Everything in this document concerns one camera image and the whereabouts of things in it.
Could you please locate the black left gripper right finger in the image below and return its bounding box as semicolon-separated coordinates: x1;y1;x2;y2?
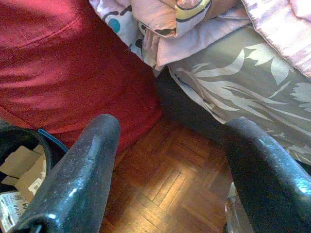
225;117;311;233

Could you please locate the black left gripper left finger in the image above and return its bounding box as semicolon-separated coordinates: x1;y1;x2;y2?
9;114;121;233

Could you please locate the clear plastic bottle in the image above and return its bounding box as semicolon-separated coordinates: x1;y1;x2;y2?
225;182;253;233

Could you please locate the pink cartoon print blanket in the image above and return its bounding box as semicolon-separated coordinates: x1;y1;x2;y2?
88;0;311;78

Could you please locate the brown cardboard scrap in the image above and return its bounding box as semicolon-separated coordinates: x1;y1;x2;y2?
0;145;47;202

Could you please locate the black round trash bin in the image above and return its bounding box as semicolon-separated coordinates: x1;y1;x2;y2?
0;127;70;233

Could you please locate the white printed paper scrap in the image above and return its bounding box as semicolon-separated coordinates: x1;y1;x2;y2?
0;191;31;233

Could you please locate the bed with grey floral sheet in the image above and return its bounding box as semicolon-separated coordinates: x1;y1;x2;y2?
169;25;311;166

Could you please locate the red fabric mattress cushion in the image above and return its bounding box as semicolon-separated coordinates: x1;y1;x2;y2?
0;0;163;156

